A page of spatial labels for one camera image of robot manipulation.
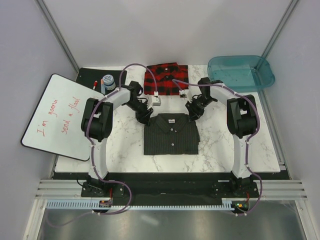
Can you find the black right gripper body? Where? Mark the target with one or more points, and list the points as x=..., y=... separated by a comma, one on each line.
x=197, y=106

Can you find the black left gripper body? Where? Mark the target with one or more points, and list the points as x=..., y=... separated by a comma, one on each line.
x=141, y=109

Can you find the dark grey pinstripe shirt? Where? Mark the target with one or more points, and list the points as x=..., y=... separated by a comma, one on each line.
x=171, y=134

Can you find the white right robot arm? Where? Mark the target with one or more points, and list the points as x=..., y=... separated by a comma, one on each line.
x=242, y=119

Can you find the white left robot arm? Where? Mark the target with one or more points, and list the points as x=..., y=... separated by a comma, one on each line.
x=97, y=122

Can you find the blue pink eraser stick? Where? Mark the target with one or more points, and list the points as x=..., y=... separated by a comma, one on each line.
x=102, y=87

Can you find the red black plaid shirt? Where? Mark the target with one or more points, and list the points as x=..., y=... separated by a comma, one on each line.
x=164, y=75

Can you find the small blue white jar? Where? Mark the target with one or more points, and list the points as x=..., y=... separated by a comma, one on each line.
x=109, y=82

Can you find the teal transparent plastic bin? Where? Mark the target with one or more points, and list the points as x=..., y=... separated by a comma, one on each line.
x=241, y=73

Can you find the red whiteboard marker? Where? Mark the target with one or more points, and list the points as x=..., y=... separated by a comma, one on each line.
x=95, y=85

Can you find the black mat green edge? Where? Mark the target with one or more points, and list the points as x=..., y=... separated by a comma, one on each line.
x=87, y=77

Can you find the white whiteboard with red writing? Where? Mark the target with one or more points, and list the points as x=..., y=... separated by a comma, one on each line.
x=55, y=125

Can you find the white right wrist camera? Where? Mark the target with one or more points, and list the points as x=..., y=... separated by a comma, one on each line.
x=186, y=94

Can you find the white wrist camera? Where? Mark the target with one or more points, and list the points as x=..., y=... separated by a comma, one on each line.
x=153, y=100
x=186, y=94

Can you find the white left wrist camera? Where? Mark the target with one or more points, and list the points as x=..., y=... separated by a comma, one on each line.
x=153, y=100

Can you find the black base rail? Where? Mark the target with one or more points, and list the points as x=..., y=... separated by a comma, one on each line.
x=170, y=188

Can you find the light blue cable duct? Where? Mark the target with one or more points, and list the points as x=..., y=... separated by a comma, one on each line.
x=95, y=204

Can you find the aluminium frame post left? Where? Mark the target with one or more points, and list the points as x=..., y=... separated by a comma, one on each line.
x=57, y=33

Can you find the aluminium frame post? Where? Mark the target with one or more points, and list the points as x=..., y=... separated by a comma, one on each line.
x=57, y=33
x=280, y=26

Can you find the aluminium frame post right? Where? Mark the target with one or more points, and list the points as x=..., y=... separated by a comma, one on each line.
x=280, y=26

